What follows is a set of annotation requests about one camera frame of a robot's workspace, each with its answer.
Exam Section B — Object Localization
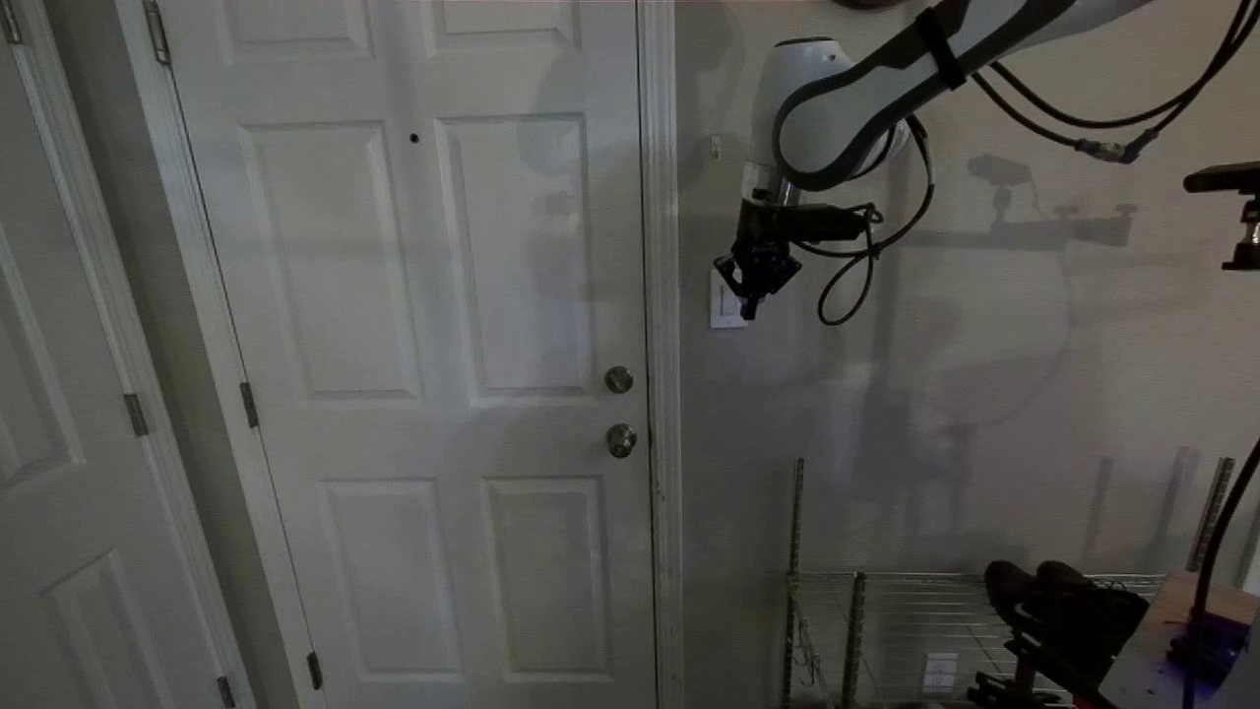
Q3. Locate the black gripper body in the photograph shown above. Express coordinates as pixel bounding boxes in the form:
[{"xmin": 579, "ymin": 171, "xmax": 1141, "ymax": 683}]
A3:
[{"xmin": 728, "ymin": 193, "xmax": 808, "ymax": 301}]

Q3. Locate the white light switch plate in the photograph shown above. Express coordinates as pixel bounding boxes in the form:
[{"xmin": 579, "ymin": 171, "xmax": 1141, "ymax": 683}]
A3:
[{"xmin": 711, "ymin": 267, "xmax": 751, "ymax": 334}]

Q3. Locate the white panelled entry door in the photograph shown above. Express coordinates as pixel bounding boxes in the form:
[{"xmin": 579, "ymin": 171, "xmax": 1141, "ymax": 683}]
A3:
[{"xmin": 137, "ymin": 0, "xmax": 661, "ymax": 709}]

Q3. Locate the white paper label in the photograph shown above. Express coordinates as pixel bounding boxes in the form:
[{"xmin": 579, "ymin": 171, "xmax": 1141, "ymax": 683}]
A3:
[{"xmin": 918, "ymin": 649, "xmax": 965, "ymax": 696}]

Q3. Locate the cardboard box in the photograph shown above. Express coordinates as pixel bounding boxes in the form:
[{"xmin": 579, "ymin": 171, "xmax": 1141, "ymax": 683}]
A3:
[{"xmin": 1098, "ymin": 568, "xmax": 1260, "ymax": 709}]

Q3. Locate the white panelled closet door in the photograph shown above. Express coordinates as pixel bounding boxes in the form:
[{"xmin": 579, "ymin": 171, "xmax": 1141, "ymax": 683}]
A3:
[{"xmin": 0, "ymin": 0, "xmax": 250, "ymax": 709}]

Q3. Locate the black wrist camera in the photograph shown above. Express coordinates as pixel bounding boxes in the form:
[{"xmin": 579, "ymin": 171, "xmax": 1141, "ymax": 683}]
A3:
[{"xmin": 784, "ymin": 199, "xmax": 888, "ymax": 252}]

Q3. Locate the metal wire shelf rack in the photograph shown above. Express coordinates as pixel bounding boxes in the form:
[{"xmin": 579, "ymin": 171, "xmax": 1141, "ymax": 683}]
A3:
[{"xmin": 780, "ymin": 452, "xmax": 1242, "ymax": 709}]

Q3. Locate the black camera on mount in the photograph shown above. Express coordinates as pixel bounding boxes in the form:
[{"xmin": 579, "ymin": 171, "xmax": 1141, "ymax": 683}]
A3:
[{"xmin": 1179, "ymin": 159, "xmax": 1260, "ymax": 275}]

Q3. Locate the thick black cable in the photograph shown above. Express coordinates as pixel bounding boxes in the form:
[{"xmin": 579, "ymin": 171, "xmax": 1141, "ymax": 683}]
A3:
[{"xmin": 1179, "ymin": 436, "xmax": 1260, "ymax": 709}]

